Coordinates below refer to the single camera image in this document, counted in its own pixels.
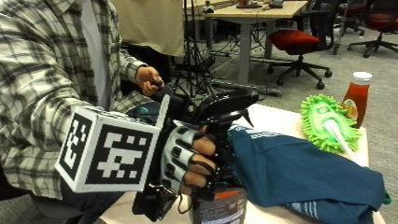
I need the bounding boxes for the small black handheld device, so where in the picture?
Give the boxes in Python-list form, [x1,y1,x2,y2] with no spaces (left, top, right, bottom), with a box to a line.
[150,79,166,91]

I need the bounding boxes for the black spray bottle orange label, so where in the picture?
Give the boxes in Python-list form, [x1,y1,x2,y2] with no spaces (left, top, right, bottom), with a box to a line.
[189,89,261,224]

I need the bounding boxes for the teal black wrist tracker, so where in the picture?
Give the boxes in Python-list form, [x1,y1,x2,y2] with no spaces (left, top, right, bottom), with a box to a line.
[126,102,162,124]

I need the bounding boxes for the black tripod stand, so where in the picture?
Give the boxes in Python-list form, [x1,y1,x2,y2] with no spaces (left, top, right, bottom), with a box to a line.
[171,0,221,98]

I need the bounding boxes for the white marker cube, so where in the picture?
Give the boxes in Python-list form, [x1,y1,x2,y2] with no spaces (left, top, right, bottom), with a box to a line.
[55,105,163,194]

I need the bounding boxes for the teal blue cloth garment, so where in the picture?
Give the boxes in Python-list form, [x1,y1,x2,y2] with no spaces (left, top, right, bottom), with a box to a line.
[227,123,392,224]

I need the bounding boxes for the the person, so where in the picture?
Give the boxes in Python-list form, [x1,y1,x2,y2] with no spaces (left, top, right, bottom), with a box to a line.
[0,0,167,224]

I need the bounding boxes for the small grey device on desk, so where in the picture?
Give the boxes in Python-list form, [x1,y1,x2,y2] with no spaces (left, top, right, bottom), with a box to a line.
[201,1,217,14]

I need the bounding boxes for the wooden desk grey legs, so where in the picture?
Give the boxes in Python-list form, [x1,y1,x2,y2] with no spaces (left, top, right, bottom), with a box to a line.
[204,0,312,97]

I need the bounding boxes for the red seat black office chair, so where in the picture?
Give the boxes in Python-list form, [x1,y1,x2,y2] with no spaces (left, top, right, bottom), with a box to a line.
[267,0,339,91]
[345,0,398,59]

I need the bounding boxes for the red ketchup bottle white cap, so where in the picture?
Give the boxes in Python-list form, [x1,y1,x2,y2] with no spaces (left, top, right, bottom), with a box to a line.
[341,71,373,129]

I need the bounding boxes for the black glove-mounted camera box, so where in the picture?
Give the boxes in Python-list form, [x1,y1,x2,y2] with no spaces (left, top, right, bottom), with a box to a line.
[131,182,180,223]

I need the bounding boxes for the green chenille duster white handle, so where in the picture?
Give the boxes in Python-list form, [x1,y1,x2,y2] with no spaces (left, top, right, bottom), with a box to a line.
[299,93,364,161]

